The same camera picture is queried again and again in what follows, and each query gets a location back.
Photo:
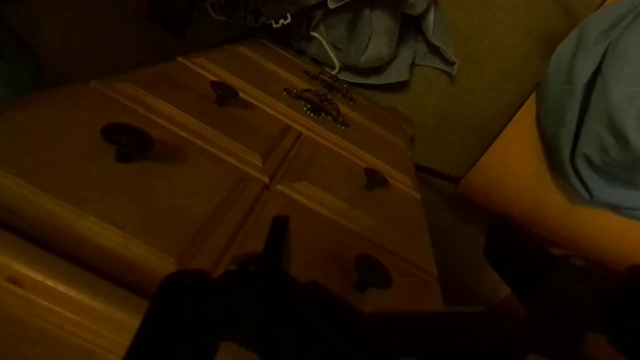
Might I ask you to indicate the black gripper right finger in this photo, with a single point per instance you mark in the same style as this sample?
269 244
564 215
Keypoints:
513 257

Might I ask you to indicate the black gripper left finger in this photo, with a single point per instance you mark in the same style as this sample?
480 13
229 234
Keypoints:
276 240

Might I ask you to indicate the wooden two-knob desk drawer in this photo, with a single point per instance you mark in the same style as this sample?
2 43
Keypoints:
167 192
181 111

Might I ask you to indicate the dark ornate metal piece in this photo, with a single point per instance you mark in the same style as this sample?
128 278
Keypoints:
332 83
316 107

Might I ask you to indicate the blue-grey cloth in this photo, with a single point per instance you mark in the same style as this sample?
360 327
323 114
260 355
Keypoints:
592 101

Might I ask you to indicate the wooden roll-top desk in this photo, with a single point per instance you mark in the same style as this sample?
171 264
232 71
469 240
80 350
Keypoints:
66 281

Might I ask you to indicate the grey hooded garment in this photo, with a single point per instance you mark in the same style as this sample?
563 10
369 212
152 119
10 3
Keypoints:
380 33

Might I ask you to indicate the dark garment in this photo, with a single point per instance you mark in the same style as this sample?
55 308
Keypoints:
221 10

